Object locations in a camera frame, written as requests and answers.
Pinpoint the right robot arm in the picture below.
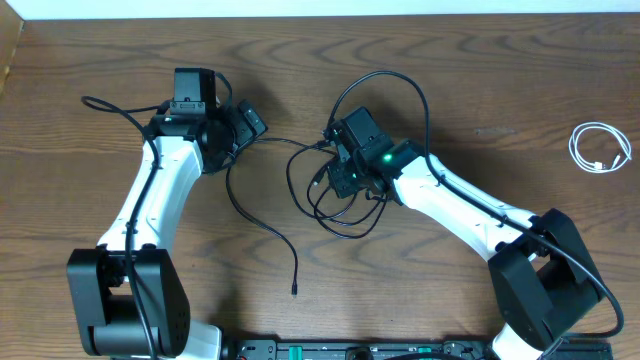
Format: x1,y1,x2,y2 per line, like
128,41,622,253
323,107,605,359

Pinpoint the white USB cable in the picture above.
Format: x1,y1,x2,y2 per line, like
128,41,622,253
568,121,633,175

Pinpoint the black USB cable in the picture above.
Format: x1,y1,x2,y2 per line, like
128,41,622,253
224,137,321,297
285,142,391,240

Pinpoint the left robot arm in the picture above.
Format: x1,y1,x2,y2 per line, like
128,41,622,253
66,68,267,359

